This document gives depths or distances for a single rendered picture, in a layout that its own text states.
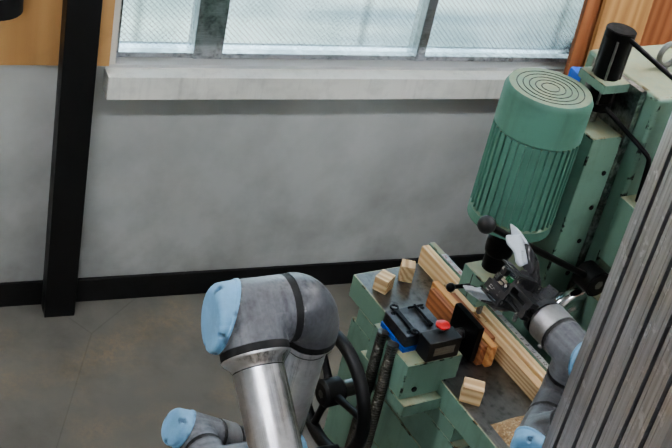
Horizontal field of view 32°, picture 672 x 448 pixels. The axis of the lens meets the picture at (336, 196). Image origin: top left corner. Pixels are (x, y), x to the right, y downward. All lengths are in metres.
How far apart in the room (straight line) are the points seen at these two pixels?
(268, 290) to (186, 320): 1.97
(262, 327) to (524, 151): 0.67
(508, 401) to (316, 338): 0.60
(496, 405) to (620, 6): 1.76
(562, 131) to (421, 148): 1.75
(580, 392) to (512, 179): 0.85
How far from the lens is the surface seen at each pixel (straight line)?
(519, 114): 2.23
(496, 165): 2.30
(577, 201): 2.42
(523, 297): 2.13
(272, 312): 1.90
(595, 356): 1.48
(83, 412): 3.52
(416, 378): 2.38
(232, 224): 3.86
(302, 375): 2.06
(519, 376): 2.48
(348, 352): 2.36
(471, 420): 2.37
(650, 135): 2.38
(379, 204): 4.02
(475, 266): 2.49
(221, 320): 1.87
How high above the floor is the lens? 2.43
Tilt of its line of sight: 32 degrees down
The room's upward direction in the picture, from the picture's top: 13 degrees clockwise
